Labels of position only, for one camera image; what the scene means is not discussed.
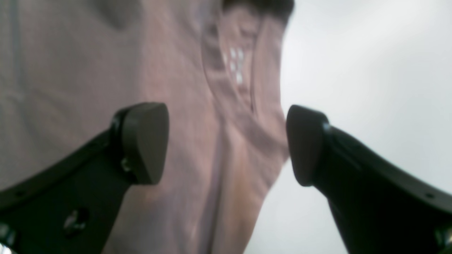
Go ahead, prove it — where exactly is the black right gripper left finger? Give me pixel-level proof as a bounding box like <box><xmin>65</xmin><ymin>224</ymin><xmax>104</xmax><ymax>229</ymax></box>
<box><xmin>0</xmin><ymin>102</ymin><xmax>169</xmax><ymax>254</ymax></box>

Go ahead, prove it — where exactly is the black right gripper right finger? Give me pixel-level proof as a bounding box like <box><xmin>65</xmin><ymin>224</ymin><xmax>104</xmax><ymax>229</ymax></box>
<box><xmin>286</xmin><ymin>105</ymin><xmax>452</xmax><ymax>254</ymax></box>

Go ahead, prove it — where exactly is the dusty pink T-shirt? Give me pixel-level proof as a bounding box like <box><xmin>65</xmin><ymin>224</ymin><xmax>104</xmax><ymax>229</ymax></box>
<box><xmin>1</xmin><ymin>0</ymin><xmax>294</xmax><ymax>254</ymax></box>

